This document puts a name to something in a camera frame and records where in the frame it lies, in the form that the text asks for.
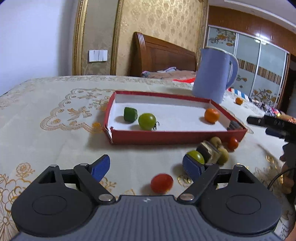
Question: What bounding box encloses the brown longan fruit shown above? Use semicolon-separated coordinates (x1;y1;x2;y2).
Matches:
217;147;229;166
209;137;222;148

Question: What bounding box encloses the dark sugarcane piece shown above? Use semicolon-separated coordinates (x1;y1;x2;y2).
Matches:
227;120;243;131

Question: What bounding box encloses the red cherry tomato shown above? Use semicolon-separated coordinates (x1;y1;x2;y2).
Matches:
150;173;174;194
227;137;239;150

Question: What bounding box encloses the orange tangerine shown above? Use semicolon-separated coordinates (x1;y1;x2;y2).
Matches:
204;108;220;124

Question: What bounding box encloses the green cucumber chunk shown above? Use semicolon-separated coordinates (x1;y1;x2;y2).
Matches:
123;107;138;123

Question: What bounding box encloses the green tomato with stem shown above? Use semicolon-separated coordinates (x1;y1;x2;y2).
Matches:
138;113;159;131

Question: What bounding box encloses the person's right hand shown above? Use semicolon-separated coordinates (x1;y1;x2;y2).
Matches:
280;143;295;204

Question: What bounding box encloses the striped colourful cloth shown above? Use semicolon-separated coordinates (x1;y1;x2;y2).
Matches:
227;88;295;122

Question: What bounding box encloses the small orange kumquat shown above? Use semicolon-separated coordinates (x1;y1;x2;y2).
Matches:
235;97;243;105

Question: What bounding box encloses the blue plastic pitcher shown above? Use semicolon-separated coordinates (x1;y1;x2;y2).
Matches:
192;47;239;104

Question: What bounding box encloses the red shallow cardboard tray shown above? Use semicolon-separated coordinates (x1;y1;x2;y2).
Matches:
104;90;247;145

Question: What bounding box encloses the sliding door wardrobe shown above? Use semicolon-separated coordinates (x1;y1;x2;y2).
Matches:
206;6;295;108

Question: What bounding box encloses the bedding on bed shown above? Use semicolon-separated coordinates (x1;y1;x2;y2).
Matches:
140;67;196;82

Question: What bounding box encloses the wooden bed headboard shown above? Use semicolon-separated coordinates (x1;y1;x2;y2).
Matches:
129;32;197;77

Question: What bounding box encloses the black cable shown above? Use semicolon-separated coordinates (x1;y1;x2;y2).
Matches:
267;167;290;191

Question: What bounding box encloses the white wall switch panel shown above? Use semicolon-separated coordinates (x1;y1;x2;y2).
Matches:
88;50;108;62

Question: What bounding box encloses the gold wall trim frame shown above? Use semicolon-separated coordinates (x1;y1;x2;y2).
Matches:
72;1;123;75

